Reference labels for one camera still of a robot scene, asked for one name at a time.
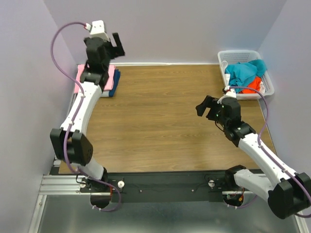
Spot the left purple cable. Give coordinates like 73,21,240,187
50,21,122,212

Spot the white garment in basket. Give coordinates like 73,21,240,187
220,60,230,86

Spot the orange t-shirt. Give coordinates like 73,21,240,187
239,76,262,94

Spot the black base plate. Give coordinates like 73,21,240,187
78,170,245,209

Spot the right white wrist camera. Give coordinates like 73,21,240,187
217,86,237,104

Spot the pink t-shirt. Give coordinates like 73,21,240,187
76,64,116,97

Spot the folded blue printed t-shirt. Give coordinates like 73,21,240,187
101,69,121,98

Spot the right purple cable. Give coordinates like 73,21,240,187
228,86,311,218

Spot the purple cable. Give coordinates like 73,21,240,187
228,86,311,218
50,21,122,212

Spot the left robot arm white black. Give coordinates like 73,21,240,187
50,33,125,185

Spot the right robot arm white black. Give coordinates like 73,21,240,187
195,96,311,219

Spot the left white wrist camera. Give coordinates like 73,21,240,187
84,20,110,42

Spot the white plastic basket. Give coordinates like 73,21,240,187
218,50,275,100

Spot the teal t-shirt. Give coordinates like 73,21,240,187
225,59,267,94

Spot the aluminium frame rail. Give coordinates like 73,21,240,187
29,64,85,233

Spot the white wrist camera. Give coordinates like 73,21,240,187
217,86,237,104
84,20,110,42

